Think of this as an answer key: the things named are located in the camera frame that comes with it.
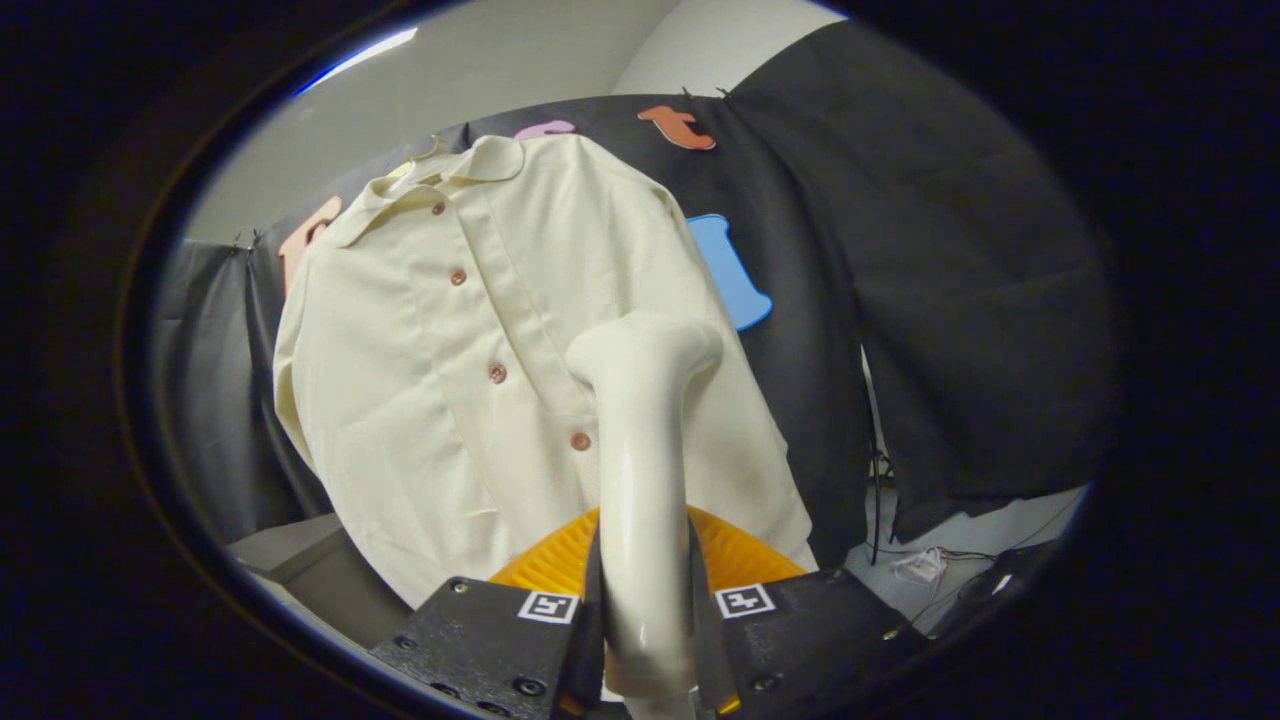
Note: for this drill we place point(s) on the white power adapter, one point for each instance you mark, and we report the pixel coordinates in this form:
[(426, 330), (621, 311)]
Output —
[(918, 568)]

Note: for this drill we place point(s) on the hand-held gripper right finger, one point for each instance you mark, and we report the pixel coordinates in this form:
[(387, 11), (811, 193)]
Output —
[(705, 640)]

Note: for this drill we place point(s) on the cream button-up shirt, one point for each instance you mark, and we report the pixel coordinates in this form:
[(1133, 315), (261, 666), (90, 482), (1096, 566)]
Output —
[(420, 400)]

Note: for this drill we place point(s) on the ceiling light panel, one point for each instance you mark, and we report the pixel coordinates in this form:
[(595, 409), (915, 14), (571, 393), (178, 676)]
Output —
[(375, 52)]

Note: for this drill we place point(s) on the white garment steamer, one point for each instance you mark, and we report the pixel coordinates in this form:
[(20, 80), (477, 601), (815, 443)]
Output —
[(640, 480)]

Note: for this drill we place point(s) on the black backdrop cloth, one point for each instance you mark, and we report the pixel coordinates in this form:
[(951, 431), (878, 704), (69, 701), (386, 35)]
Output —
[(950, 300)]

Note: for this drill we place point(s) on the black floor device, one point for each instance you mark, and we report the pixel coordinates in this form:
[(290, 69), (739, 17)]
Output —
[(1005, 572)]

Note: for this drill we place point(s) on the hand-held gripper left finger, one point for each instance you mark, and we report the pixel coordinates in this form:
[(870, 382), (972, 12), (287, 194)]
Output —
[(592, 640)]

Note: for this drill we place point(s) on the grey-top white cabinet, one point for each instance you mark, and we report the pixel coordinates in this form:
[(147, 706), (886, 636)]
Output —
[(340, 580)]

